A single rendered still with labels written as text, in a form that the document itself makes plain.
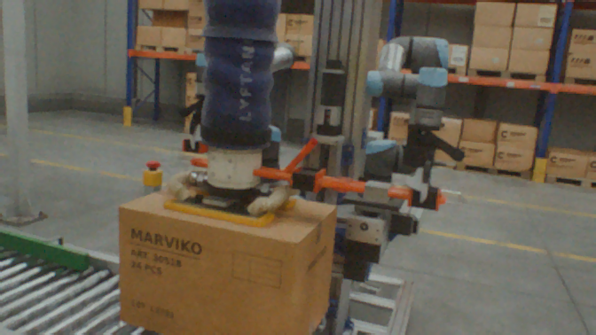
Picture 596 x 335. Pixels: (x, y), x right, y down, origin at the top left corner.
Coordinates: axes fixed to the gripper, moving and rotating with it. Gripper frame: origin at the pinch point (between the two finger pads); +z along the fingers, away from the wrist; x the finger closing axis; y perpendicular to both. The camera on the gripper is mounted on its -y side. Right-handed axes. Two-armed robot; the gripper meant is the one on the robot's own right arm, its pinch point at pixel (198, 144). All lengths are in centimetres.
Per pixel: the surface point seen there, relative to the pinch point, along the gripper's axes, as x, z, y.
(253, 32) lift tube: -34, -42, 37
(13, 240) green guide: -6, 60, -97
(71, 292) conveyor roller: -21, 67, -45
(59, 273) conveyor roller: -10, 67, -63
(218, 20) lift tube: -37, -45, 27
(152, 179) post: 19.1, 24.1, -35.0
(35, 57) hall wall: 688, 6, -876
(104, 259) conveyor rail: 2, 61, -49
